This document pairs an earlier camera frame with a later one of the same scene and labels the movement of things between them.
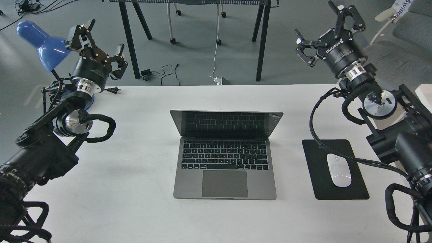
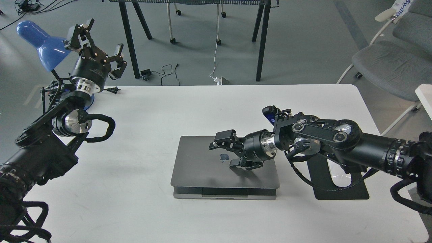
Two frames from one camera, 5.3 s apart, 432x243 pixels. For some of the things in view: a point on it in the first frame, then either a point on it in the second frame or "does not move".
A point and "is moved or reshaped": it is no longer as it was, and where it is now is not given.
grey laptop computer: (225, 155) is moved or reshaped
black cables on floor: (30, 7) does not move
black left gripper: (94, 66) does not move
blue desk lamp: (52, 51) does not move
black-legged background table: (264, 9) does not move
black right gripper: (341, 49) -> (259, 146)
